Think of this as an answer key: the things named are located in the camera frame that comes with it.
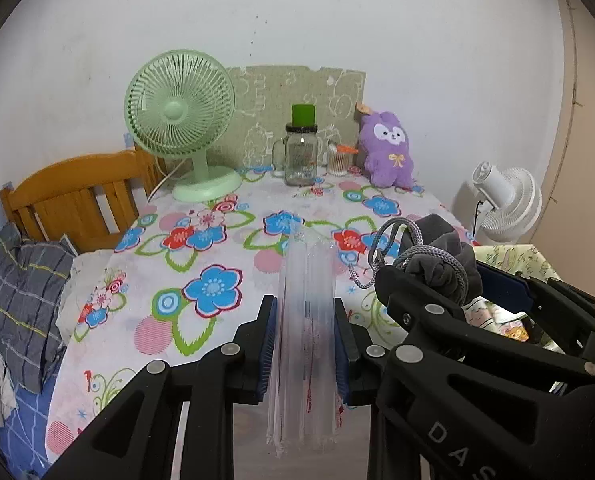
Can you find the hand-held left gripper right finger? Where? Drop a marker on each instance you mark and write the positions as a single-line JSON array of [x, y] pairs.
[[340, 350]]

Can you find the wooden bed headboard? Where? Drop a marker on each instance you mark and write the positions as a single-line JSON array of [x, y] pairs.
[[62, 195]]

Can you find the cotton swab container orange lid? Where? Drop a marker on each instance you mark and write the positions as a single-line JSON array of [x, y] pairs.
[[338, 162]]

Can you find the clear plastic pack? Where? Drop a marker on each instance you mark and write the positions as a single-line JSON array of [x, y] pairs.
[[302, 335]]

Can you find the yellow printed storage box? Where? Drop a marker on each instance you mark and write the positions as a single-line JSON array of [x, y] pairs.
[[507, 257]]

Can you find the purple plush bunny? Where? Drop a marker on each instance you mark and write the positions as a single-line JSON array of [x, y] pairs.
[[387, 160]]

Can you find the white standing fan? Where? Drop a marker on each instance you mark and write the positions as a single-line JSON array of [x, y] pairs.
[[515, 200]]

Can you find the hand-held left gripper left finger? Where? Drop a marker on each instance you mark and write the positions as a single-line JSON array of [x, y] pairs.
[[267, 340]]

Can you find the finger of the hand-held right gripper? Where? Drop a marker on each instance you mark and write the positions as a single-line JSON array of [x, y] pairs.
[[417, 305], [502, 284]]

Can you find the beige wooden door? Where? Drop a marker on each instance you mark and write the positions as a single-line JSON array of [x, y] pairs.
[[577, 160]]

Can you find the grey plaid pillow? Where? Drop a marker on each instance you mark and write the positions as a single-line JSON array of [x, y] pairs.
[[22, 300]]

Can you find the glass jar green lid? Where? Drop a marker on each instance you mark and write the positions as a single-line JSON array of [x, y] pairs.
[[301, 160]]

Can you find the green desk fan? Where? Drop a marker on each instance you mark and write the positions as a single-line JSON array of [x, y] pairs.
[[177, 110]]

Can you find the floral tablecloth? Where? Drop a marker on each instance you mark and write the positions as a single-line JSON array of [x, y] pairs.
[[217, 240]]

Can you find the blue bed sheet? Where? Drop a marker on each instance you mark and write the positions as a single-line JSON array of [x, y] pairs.
[[27, 410]]

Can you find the green printed board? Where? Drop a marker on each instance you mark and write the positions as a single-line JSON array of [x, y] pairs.
[[267, 95]]

